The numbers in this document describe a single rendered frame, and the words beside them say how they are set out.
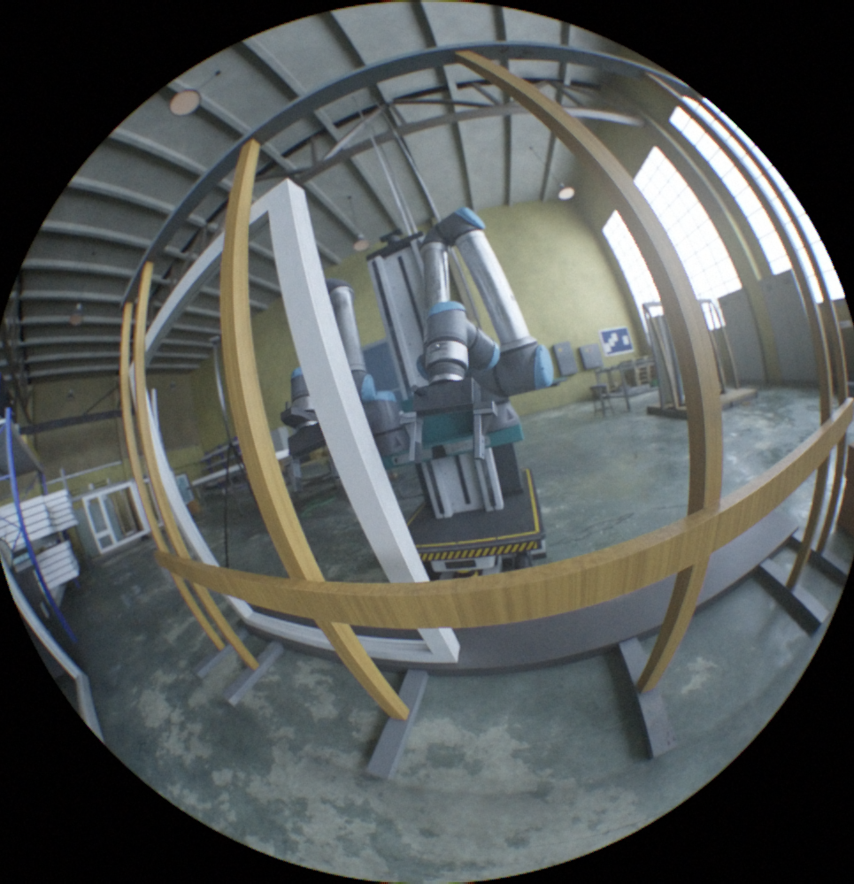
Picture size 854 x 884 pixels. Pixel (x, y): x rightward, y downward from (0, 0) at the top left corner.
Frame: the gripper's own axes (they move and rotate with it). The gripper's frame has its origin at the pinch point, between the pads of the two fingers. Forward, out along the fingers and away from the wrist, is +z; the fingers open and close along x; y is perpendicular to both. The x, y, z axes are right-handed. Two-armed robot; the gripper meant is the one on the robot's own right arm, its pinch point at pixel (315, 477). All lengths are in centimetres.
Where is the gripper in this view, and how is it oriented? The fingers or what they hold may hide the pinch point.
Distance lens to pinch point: 69.1
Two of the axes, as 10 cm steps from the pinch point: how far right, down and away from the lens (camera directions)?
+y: 2.9, 2.4, 9.3
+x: -9.2, 3.5, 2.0
